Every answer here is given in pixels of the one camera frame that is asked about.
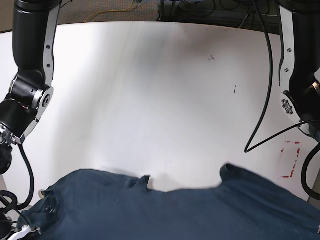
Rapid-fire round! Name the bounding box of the dark teal t-shirt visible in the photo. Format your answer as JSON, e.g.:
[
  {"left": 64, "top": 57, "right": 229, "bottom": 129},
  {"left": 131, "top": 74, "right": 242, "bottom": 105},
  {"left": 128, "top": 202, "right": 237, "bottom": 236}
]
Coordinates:
[{"left": 23, "top": 164, "right": 320, "bottom": 240}]

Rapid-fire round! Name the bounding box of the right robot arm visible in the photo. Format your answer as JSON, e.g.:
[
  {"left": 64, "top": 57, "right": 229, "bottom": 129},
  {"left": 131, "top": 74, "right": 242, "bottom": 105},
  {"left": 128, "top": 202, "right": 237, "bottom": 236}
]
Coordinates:
[{"left": 0, "top": 0, "right": 62, "bottom": 174}]

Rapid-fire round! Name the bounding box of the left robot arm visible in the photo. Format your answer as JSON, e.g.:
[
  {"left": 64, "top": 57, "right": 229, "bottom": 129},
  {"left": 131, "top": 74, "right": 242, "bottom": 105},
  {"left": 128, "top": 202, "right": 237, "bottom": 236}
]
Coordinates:
[{"left": 277, "top": 0, "right": 320, "bottom": 142}]

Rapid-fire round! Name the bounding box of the red tape rectangle marking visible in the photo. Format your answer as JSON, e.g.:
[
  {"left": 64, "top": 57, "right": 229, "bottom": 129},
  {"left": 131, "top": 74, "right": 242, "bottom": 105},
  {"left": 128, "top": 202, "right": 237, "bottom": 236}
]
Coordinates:
[{"left": 278, "top": 141, "right": 301, "bottom": 179}]

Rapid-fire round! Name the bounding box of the yellow cable on floor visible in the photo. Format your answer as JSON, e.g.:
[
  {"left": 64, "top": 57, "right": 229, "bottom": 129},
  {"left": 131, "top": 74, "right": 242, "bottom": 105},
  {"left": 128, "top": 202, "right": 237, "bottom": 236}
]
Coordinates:
[{"left": 85, "top": 0, "right": 141, "bottom": 23}]

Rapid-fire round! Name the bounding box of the left table cable grommet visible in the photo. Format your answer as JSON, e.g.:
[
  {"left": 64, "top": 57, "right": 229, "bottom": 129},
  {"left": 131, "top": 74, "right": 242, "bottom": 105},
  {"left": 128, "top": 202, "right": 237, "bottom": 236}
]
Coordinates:
[{"left": 38, "top": 189, "right": 46, "bottom": 199}]

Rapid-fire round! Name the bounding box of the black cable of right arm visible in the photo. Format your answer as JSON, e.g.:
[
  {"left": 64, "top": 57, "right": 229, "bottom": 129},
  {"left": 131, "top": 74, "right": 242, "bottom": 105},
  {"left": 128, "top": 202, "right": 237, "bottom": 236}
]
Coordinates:
[{"left": 0, "top": 144, "right": 36, "bottom": 240}]

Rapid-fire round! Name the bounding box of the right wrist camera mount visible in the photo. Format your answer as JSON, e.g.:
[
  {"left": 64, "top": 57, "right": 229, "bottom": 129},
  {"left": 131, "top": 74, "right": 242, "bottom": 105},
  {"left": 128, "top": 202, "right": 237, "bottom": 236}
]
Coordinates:
[{"left": 7, "top": 225, "right": 42, "bottom": 240}]

